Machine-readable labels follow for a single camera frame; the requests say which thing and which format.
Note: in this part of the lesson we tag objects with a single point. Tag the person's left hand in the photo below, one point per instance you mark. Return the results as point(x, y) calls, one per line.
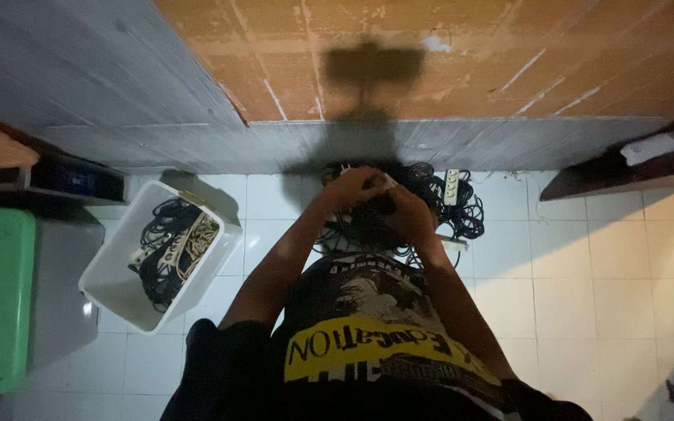
point(348, 188)

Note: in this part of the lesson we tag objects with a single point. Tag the person's right hand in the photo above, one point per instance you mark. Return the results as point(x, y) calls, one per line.
point(413, 219)

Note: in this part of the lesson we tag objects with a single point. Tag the person's left fingers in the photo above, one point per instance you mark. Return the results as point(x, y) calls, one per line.
point(379, 178)

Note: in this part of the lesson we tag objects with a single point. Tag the person's right fingers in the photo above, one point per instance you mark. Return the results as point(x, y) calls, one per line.
point(392, 206)

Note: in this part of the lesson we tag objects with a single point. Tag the white power strip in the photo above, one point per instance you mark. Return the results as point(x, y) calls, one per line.
point(454, 242)
point(451, 187)

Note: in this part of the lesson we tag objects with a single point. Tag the black printed t-shirt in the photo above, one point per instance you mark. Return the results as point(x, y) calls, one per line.
point(366, 351)

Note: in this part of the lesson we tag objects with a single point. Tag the cream power strip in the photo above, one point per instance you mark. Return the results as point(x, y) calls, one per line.
point(170, 248)

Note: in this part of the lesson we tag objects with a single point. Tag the dark wooden shelf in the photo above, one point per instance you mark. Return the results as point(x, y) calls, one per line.
point(618, 175)

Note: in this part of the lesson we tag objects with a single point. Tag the white paper sheet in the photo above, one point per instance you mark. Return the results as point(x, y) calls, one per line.
point(659, 145)

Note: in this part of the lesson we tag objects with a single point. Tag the white plastic bin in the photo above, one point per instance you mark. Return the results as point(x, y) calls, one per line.
point(109, 286)

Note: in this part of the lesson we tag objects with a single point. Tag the wooden top shelf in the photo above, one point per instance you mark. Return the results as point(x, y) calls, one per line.
point(50, 178)

